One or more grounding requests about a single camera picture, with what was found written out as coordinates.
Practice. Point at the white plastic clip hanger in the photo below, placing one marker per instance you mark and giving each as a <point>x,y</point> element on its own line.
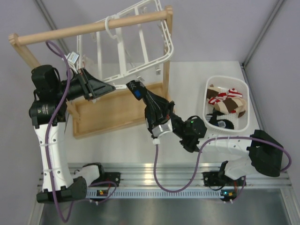
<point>126,63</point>

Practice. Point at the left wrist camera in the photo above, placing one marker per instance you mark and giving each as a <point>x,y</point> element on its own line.
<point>72,60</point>

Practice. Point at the white slotted cable duct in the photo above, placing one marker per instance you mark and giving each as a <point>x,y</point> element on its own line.
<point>100,193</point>

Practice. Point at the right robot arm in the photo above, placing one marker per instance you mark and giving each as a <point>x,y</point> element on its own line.
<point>257,153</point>

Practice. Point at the beige brown sock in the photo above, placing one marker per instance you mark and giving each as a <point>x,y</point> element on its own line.
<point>231,105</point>

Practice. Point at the red white striped sock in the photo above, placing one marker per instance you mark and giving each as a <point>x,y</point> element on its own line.
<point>214,96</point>

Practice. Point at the aluminium mounting rail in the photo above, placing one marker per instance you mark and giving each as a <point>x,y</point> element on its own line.
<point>176,176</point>

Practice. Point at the white perforated sock basket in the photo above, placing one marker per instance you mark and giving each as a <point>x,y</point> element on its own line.
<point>225,83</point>

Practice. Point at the white sock with red trim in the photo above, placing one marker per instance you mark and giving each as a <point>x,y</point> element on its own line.
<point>88,63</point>

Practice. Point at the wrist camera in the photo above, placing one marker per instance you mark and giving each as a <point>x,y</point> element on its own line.
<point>72,60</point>
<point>160,130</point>

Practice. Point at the black blue sports sock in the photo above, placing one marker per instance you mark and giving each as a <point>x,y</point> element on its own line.
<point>138,89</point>

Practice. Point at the wooden hanger rack stand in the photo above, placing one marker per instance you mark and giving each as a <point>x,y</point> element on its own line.
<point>113,111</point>

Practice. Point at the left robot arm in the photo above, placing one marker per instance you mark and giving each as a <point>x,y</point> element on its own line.
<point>48,115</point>

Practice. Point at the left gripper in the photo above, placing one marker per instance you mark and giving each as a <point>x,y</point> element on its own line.
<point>92,87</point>

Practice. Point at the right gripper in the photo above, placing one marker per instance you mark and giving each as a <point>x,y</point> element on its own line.
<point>161,108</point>

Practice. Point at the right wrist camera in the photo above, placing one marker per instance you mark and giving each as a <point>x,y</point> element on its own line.
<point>160,130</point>

